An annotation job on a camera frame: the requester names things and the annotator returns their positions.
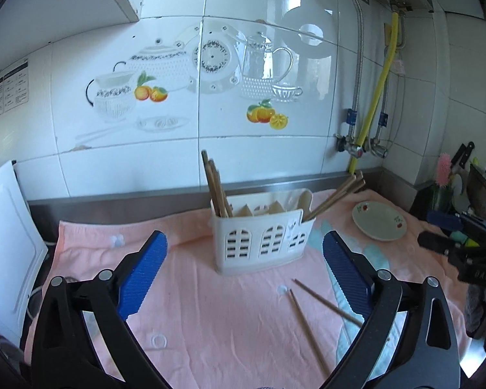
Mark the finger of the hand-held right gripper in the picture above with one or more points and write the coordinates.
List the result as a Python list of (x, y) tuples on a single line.
[(443, 221), (433, 240)]

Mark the hanging paper tag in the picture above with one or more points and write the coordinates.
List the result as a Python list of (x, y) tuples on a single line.
[(399, 67)]

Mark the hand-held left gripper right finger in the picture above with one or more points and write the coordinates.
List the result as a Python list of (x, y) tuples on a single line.
[(346, 275)]

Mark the white plate with fruit print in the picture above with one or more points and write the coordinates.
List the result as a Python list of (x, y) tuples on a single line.
[(378, 221)]

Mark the metal water valve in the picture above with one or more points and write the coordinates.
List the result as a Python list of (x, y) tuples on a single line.
[(378, 148)]

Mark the green glass bottle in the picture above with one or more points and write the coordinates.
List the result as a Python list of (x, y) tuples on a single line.
[(441, 198)]

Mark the pink bottle brush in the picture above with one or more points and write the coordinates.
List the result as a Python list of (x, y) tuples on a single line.
[(443, 169)]

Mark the teal yellow-green sponge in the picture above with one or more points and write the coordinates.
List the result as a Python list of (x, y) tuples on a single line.
[(463, 240)]

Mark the teaware wall decal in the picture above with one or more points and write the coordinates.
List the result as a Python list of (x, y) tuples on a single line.
[(166, 69)]

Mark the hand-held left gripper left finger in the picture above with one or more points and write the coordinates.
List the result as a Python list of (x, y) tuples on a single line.
[(141, 275)]

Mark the wooden chopstick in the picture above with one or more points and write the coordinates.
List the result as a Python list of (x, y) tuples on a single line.
[(342, 200), (328, 302), (334, 194), (223, 194), (210, 182), (218, 190), (340, 195), (310, 332)]

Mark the black and white wall label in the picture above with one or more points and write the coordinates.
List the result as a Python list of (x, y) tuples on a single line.
[(11, 88)]

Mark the pink towel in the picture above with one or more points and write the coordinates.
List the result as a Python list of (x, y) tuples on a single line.
[(210, 312)]

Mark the white plastic utensil holder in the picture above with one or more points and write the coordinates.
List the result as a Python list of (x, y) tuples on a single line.
[(259, 259)]

